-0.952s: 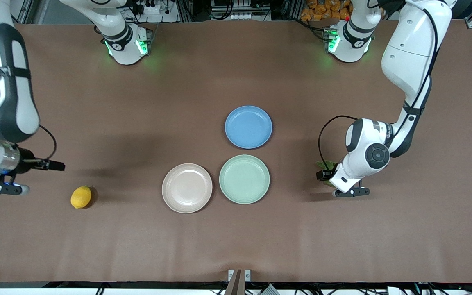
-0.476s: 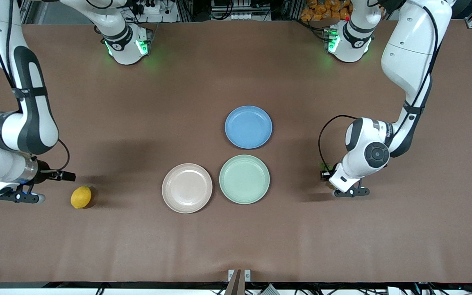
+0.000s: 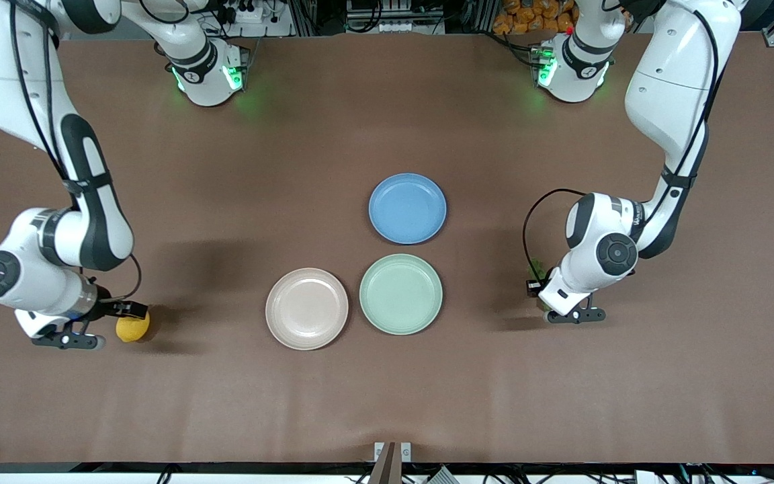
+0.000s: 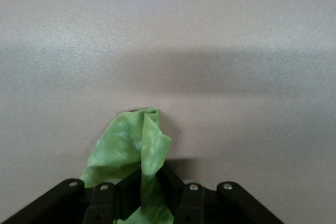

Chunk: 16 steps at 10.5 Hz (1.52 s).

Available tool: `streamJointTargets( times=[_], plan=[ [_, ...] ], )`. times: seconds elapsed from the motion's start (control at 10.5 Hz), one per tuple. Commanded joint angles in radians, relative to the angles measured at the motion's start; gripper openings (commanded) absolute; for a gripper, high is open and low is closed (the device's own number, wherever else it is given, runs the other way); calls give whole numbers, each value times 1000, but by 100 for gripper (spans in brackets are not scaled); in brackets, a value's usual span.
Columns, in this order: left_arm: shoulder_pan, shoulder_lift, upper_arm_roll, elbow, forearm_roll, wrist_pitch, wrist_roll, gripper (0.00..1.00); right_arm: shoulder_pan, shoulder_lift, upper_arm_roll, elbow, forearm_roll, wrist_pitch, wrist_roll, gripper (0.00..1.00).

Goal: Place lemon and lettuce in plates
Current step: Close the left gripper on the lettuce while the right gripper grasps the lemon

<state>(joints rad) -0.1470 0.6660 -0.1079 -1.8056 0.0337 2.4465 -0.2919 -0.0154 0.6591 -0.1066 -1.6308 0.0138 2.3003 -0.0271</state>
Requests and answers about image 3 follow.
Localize beige pink plate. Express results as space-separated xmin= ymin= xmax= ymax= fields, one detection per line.
xmin=265 ymin=268 xmax=349 ymax=351

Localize camera stand post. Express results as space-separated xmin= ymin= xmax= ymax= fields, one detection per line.
xmin=368 ymin=442 xmax=398 ymax=484

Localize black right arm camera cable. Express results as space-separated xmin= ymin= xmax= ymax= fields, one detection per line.
xmin=101 ymin=253 xmax=143 ymax=303

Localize blue plate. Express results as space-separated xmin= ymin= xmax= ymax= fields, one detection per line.
xmin=368 ymin=173 xmax=448 ymax=245

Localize aluminium profile bars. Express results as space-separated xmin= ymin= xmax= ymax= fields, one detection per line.
xmin=290 ymin=0 xmax=320 ymax=38

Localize aluminium angle bracket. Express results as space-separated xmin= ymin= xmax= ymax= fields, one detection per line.
xmin=374 ymin=442 xmax=412 ymax=465

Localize light green plate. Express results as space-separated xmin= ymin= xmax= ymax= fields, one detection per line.
xmin=359 ymin=253 xmax=443 ymax=335

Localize orange items box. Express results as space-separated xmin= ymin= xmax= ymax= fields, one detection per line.
xmin=492 ymin=0 xmax=577 ymax=36

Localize yellow lemon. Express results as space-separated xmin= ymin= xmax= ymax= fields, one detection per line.
xmin=116 ymin=311 xmax=151 ymax=344

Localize white power strip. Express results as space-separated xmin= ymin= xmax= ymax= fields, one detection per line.
xmin=216 ymin=0 xmax=277 ymax=24

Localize green lettuce leaf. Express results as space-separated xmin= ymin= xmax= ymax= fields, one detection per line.
xmin=527 ymin=259 xmax=552 ymax=311

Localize brown table mat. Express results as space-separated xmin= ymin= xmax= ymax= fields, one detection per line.
xmin=0 ymin=34 xmax=774 ymax=465

